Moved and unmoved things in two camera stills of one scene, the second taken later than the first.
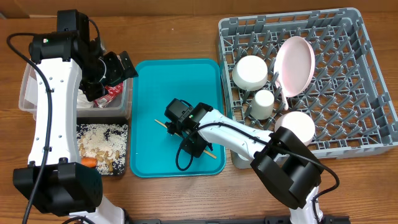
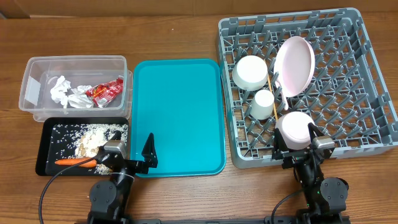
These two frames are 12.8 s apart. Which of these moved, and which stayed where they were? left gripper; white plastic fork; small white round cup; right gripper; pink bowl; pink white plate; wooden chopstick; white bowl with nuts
Moved: right gripper; wooden chopstick; left gripper
Stayed: white plastic fork; pink bowl; pink white plate; white bowl with nuts; small white round cup
